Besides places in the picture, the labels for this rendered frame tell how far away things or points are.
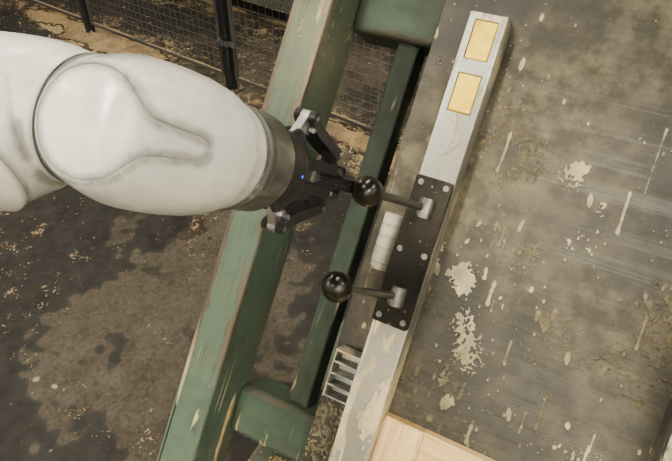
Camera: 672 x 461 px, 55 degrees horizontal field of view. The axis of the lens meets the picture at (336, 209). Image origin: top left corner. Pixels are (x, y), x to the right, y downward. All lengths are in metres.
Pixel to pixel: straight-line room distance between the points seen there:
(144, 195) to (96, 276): 2.55
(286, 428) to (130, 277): 1.95
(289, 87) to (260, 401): 0.48
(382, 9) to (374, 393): 0.55
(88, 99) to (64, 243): 2.78
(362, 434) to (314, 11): 0.58
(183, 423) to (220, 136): 0.65
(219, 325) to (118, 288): 1.93
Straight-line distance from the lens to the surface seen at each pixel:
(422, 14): 0.98
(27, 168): 0.51
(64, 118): 0.41
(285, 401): 1.03
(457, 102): 0.85
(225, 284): 0.95
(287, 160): 0.53
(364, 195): 0.74
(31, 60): 0.52
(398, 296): 0.83
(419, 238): 0.83
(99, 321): 2.77
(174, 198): 0.43
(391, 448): 0.92
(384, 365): 0.87
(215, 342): 0.96
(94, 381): 2.58
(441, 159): 0.84
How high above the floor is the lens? 1.97
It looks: 39 degrees down
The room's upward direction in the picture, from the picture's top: straight up
